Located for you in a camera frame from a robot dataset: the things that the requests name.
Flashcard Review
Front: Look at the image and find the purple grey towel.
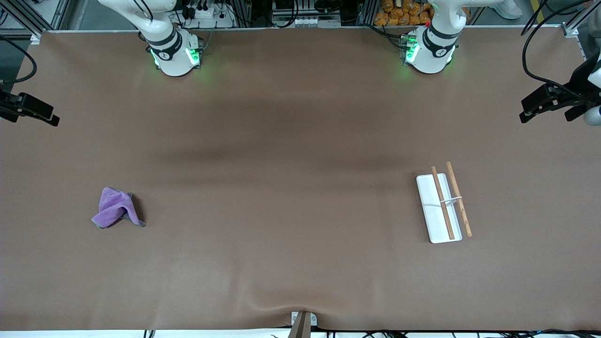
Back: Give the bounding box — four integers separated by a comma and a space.
91, 187, 146, 229

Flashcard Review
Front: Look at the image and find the white rack with wooden bars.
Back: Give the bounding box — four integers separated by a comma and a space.
416, 161, 473, 244

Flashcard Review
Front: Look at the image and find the orange snack bag pile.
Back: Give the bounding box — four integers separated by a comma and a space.
374, 0, 471, 27

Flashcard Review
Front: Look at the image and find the white power strip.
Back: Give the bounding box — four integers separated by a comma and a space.
181, 5, 235, 29

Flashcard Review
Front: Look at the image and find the brown table mat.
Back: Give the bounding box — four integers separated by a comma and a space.
0, 26, 601, 331

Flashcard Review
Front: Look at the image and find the grey electronics box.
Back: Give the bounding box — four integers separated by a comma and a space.
271, 0, 342, 28

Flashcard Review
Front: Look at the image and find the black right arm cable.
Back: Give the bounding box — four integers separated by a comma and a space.
0, 35, 38, 85

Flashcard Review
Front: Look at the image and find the aluminium frame post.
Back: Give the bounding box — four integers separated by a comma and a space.
0, 0, 71, 45
561, 0, 601, 39

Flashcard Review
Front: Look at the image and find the grey metal camera bracket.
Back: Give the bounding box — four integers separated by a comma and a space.
290, 311, 318, 338

